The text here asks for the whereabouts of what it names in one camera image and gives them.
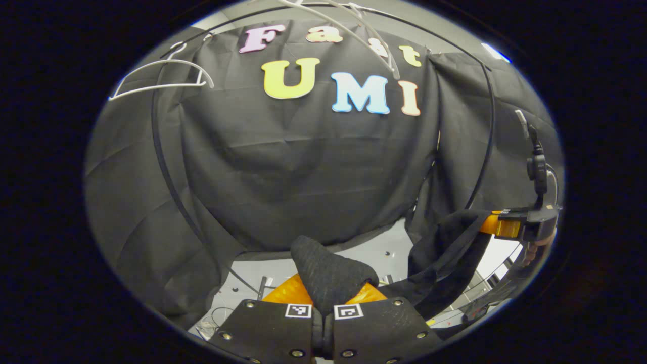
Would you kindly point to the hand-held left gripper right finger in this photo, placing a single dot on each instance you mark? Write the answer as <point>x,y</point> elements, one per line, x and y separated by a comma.
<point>374,328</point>

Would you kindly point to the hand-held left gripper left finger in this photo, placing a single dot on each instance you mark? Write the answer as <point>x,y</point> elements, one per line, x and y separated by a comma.
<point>273,328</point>

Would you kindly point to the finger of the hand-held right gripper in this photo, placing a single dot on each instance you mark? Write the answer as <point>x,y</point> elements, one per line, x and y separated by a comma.
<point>500,226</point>

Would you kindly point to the black jacket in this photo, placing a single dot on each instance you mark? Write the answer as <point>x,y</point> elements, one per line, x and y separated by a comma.
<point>328,278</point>

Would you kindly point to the white plastic clothes hanger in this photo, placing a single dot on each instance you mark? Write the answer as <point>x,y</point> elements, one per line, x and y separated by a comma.
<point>395,73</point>
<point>172,61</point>

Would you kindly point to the black metal garment rack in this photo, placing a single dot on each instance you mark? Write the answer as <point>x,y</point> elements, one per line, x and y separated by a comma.
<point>488,126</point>

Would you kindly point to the ceiling light panel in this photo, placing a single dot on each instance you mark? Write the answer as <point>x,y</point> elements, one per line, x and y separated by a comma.
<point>496,52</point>

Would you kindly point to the black backdrop cloth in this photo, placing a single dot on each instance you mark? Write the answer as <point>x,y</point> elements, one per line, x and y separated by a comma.
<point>303,177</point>

